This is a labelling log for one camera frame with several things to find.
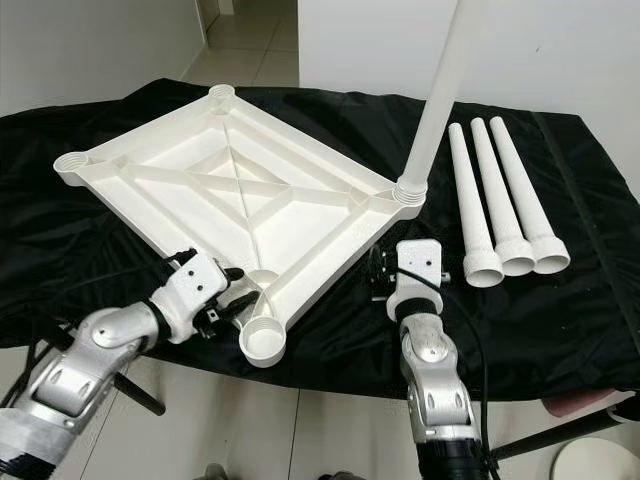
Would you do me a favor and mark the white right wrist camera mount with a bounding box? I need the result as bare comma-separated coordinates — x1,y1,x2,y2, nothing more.
388,240,446,323

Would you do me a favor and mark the black table cloth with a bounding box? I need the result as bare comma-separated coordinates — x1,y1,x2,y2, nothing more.
0,78,640,401

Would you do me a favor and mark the white plastic table top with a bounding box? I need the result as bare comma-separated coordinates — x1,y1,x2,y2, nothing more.
53,84,429,368

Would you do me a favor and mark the white plastic table leg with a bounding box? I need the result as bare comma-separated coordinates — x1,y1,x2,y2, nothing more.
470,118,537,277
447,122,504,288
490,116,571,275
395,0,489,206

